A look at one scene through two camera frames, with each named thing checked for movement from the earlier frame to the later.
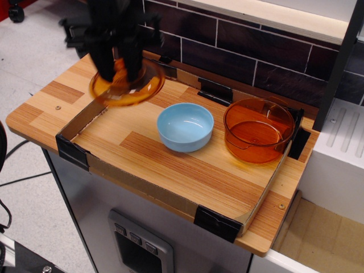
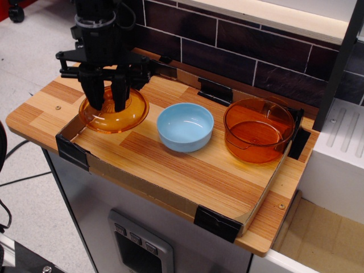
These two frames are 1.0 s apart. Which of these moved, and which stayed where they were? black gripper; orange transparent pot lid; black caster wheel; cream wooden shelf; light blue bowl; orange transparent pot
Moved: black gripper; orange transparent pot lid
Stayed: light blue bowl; orange transparent pot; cream wooden shelf; black caster wheel
